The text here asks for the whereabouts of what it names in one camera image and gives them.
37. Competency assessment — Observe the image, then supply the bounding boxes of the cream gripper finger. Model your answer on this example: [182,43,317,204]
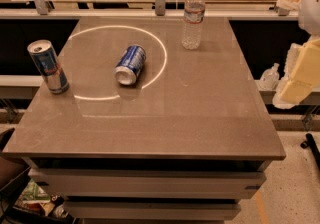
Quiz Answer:
[272,38,320,109]

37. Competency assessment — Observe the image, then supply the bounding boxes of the blue pepsi can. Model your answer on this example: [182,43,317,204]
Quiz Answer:
[113,45,146,85]

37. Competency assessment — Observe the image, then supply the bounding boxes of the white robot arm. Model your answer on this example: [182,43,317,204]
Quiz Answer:
[272,0,320,109]

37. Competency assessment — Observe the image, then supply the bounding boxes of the red bull can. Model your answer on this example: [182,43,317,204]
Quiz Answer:
[27,40,69,94]

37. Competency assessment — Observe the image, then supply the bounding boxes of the hand sanitizer bottle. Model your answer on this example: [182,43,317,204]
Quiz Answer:
[259,63,279,90]

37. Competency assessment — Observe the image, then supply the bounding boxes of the black chair base leg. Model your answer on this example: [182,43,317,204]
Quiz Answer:
[300,133,320,170]

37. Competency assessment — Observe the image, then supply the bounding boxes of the clear plastic water bottle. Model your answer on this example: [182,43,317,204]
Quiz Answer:
[181,0,206,50]

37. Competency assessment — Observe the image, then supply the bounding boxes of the upper white drawer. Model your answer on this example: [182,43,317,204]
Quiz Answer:
[29,168,266,199]

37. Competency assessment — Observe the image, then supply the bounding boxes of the white drawer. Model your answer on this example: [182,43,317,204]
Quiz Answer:
[64,201,241,221]
[29,168,266,199]

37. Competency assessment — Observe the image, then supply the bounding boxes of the lower white drawer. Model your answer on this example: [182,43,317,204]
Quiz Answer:
[64,201,241,221]

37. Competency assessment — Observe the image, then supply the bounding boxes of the green snack package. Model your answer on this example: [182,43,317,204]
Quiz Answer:
[19,180,51,203]

